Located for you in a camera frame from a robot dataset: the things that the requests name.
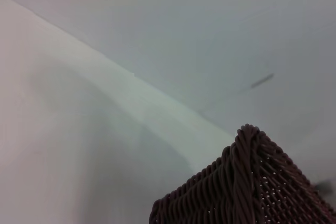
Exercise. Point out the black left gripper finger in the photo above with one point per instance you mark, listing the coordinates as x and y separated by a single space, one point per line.
328 186

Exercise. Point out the dark brown woven basket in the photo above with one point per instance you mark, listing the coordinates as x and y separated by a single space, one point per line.
236 187

